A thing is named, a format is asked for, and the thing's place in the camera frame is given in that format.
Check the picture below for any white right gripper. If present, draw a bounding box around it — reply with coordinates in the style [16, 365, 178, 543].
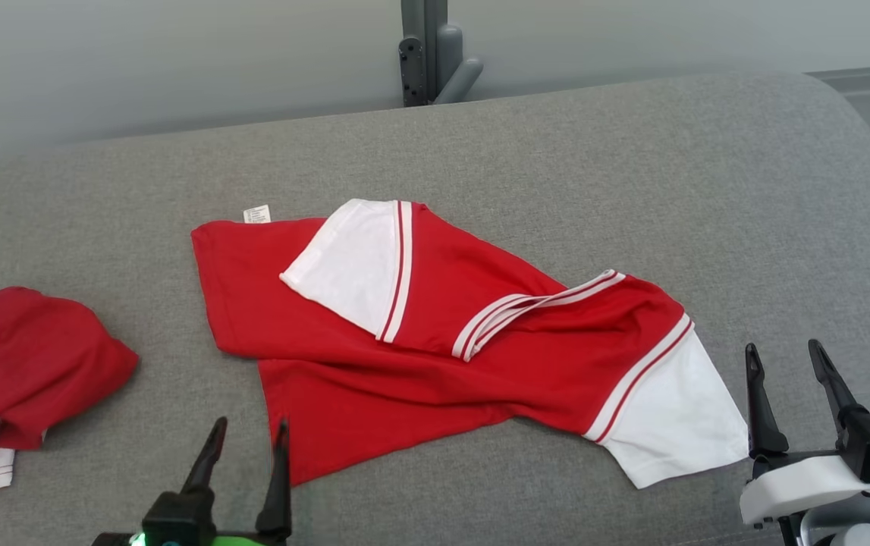
[738, 339, 870, 546]

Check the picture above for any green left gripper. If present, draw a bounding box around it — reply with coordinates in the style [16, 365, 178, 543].
[92, 416, 293, 546]

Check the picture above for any red white baseball shirt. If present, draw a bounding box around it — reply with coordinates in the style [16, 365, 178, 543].
[0, 286, 140, 516]
[190, 199, 750, 490]

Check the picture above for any dark grey partition post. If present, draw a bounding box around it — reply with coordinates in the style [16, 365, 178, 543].
[398, 0, 485, 108]

